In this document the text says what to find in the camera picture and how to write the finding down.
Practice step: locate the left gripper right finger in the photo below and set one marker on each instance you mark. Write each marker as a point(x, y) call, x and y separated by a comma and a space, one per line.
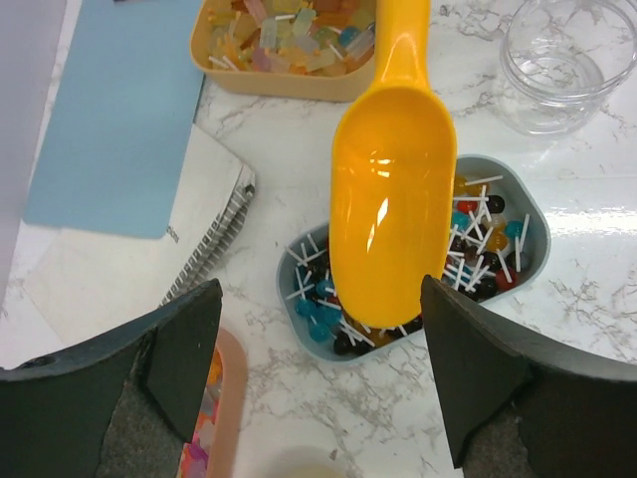
point(516, 403)

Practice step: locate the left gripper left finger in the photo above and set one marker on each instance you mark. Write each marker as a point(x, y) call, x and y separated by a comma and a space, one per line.
point(121, 404)

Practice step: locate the blue tray of lollipops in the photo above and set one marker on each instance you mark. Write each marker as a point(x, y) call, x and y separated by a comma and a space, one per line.
point(499, 241)

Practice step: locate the orange plastic scoop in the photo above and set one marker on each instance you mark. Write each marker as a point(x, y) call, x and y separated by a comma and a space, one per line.
point(393, 163)

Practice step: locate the clear plastic jar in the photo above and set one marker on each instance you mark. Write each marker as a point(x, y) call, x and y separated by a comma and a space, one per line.
point(561, 60)

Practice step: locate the pink tray star candies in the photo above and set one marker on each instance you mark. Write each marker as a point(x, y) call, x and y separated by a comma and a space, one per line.
point(213, 447)

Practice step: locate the beige tray colourful candies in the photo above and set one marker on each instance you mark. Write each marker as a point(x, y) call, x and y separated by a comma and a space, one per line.
point(304, 470)

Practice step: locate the yellow tray jelly candies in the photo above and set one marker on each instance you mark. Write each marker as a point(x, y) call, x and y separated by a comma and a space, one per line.
point(309, 50)

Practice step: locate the blue clipboard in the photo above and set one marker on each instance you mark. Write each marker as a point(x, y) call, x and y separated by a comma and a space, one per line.
point(115, 143)

